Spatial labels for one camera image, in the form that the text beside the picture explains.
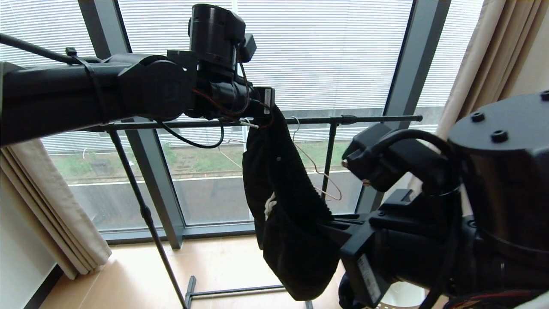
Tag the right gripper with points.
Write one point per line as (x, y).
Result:
(411, 257)

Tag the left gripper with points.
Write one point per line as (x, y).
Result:
(231, 98)

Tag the pink clothes hanger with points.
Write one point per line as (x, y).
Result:
(229, 157)
(297, 128)

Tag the black shorts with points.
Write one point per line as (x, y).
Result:
(291, 236)

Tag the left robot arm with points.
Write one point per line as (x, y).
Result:
(64, 94)

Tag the white laundry basket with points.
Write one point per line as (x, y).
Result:
(403, 294)

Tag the black clothes rack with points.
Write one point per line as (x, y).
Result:
(347, 120)

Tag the window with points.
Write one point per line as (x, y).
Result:
(321, 43)

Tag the beige curtain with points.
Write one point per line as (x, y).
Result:
(51, 206)
(493, 51)

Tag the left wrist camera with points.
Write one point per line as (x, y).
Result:
(248, 47)

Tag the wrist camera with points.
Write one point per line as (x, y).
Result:
(248, 47)
(364, 159)

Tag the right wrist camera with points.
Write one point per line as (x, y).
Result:
(364, 159)

